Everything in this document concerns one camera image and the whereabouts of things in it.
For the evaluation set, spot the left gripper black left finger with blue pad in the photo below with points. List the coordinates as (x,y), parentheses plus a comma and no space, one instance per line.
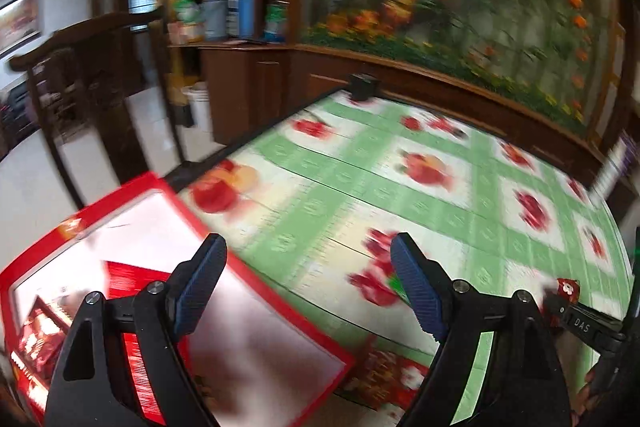
(193,282)

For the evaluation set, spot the dark wooden chair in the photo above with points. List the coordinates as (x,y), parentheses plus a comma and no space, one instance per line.
(92,54)

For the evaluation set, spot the white bucket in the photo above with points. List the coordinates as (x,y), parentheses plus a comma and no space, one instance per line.
(197,96)

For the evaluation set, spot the small black box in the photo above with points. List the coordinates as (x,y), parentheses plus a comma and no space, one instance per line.
(362,87)

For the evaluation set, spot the white spray bottle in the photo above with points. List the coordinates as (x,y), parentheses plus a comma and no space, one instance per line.
(614,167)

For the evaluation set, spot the plain red snack packet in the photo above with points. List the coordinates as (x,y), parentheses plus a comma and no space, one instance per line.
(126,281)

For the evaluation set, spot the dark brown snack packet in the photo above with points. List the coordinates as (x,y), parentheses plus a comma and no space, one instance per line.
(42,336)

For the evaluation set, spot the green foil snack packet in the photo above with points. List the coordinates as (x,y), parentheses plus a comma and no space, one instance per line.
(396,286)

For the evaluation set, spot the blue containers on cabinet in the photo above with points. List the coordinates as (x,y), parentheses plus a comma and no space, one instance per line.
(228,19)

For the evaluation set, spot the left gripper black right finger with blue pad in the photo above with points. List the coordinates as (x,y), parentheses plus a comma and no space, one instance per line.
(425,283)

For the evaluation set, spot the framed wall picture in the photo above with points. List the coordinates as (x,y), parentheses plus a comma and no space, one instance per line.
(19,23)

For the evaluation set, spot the red flower snack packet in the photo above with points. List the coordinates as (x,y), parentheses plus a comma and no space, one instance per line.
(566,292)

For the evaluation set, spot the green fruit pattern tablecloth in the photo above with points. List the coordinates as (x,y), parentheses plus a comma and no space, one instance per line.
(313,203)

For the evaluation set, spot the person's right hand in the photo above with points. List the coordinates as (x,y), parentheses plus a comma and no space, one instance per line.
(585,400)

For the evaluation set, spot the red box white inside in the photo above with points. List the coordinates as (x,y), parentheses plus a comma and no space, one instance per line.
(251,361)

